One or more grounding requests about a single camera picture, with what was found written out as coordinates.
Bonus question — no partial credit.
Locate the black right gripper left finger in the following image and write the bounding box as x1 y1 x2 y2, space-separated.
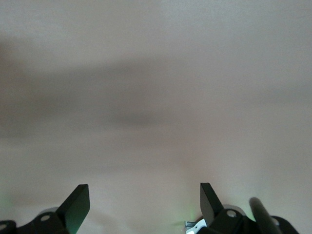
18 184 90 234

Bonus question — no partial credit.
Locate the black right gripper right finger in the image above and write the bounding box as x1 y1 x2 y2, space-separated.
199 182 259 234

